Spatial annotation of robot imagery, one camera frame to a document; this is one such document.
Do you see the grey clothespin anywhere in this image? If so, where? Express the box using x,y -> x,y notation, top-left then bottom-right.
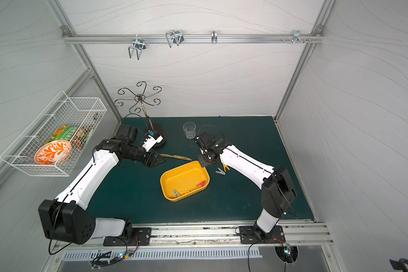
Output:
173,190 -> 181,198
215,168 -> 226,176

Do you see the red clothespin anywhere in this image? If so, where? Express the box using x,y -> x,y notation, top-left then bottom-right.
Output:
196,180 -> 207,187

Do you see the yellow plastic storage box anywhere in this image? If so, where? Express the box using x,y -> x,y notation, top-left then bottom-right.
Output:
160,161 -> 210,202

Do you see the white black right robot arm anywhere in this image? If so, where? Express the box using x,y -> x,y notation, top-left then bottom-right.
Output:
194,132 -> 297,241

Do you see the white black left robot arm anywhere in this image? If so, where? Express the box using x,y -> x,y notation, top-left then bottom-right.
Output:
38,125 -> 165,245

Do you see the clear drinking glass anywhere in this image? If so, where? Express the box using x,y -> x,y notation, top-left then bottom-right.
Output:
183,121 -> 196,139

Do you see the dark oval stand with copper rod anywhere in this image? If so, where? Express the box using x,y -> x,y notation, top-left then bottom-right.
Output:
113,80 -> 166,148

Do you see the green snack packet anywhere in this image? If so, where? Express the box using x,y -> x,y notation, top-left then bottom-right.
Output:
46,125 -> 78,143

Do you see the orange patterned bowl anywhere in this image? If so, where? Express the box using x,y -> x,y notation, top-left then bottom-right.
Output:
34,140 -> 71,165

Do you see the metal double hook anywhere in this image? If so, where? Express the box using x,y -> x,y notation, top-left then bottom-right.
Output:
128,36 -> 146,60

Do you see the small metal hook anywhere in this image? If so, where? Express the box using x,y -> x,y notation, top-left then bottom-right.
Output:
211,30 -> 218,44

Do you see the metal loop hook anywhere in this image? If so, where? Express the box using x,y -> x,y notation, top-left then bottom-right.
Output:
165,30 -> 184,48

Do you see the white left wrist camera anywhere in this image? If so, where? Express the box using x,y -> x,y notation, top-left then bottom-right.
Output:
142,130 -> 164,152

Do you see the white wire wall basket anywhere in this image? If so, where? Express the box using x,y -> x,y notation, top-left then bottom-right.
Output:
0,91 -> 107,176

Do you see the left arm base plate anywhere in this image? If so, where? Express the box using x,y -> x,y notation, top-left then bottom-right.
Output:
103,227 -> 152,247

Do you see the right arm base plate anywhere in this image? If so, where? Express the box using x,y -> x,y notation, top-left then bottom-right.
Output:
235,225 -> 286,244

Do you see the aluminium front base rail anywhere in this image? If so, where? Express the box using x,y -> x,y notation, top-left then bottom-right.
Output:
54,220 -> 334,250

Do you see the aluminium top rail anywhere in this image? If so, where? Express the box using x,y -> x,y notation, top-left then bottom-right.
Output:
62,27 -> 325,45

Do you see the metal bracket hook right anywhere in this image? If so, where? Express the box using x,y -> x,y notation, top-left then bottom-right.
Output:
281,30 -> 311,44

